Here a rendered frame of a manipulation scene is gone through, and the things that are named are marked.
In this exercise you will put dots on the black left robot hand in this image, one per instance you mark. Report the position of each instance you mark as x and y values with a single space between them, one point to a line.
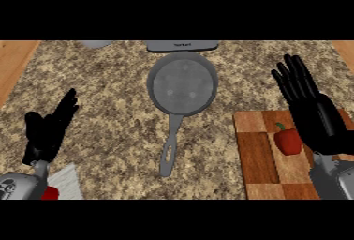
47 131

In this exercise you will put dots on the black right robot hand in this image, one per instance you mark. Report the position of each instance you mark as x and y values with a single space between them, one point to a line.
318 125

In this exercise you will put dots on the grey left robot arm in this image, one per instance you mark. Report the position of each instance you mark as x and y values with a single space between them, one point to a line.
26 182

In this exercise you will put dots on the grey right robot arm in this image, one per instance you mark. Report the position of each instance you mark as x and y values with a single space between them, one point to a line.
333 178

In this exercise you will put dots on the red bell pepper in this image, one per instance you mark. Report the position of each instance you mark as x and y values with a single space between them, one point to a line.
288 140

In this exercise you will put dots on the wooden checkered cutting board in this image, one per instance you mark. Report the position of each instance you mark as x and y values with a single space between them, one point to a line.
272 156

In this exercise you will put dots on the grey frying pan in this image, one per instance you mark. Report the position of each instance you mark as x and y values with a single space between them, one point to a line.
181 90

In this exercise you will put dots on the white cloth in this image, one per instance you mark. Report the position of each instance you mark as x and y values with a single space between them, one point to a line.
67 184

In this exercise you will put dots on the small red object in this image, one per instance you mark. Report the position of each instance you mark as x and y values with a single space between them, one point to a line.
50 193

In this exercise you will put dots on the pale grey rounded object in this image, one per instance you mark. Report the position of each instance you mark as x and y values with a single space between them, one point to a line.
97 44

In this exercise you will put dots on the grey appliance with label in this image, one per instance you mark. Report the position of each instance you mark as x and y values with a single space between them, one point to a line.
182 45

